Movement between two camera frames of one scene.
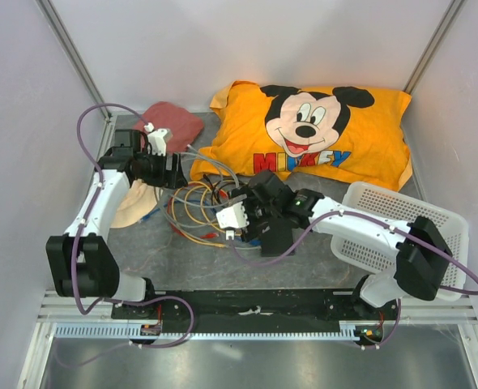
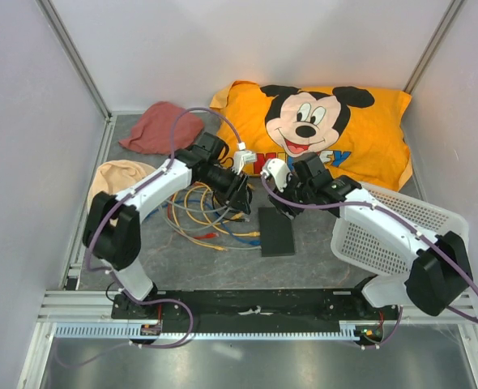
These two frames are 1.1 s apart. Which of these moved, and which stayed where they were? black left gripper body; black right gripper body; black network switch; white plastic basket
Moved: black right gripper body; black left gripper body
Stayed: white plastic basket; black network switch
